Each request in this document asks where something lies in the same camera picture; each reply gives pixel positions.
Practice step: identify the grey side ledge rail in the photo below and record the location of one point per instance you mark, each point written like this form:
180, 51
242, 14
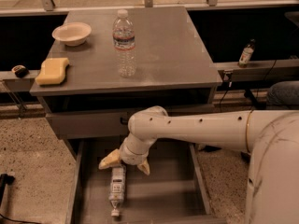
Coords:
270, 70

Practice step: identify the blue plastic bottle white cap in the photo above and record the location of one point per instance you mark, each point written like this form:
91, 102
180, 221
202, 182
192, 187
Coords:
117, 189

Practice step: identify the closed top drawer black handle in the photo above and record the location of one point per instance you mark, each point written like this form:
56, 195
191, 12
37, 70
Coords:
90, 124

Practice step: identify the white paper bowl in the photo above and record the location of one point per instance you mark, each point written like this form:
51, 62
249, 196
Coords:
72, 34

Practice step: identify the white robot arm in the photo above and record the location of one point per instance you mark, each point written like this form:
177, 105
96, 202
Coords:
271, 137

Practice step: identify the person leg in jeans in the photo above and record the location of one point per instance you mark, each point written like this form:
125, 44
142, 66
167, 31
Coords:
283, 96

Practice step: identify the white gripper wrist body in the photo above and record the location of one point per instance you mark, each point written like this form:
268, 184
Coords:
130, 158

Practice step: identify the open middle drawer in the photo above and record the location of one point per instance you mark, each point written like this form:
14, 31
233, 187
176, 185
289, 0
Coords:
173, 192

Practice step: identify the yellow sponge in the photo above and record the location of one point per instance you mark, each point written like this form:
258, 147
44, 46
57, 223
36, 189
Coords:
52, 72

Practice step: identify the clear upright water bottle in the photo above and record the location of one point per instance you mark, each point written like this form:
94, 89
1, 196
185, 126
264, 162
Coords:
123, 34

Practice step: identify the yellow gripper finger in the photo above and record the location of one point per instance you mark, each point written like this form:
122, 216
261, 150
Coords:
111, 160
144, 167

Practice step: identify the black object at floor left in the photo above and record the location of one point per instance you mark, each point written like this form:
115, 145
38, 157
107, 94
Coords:
5, 179

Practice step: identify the grey metal drawer cabinet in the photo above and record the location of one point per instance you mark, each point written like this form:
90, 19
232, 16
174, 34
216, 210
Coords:
173, 68

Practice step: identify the small dark glass bottle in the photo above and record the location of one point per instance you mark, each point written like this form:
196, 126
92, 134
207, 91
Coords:
246, 54

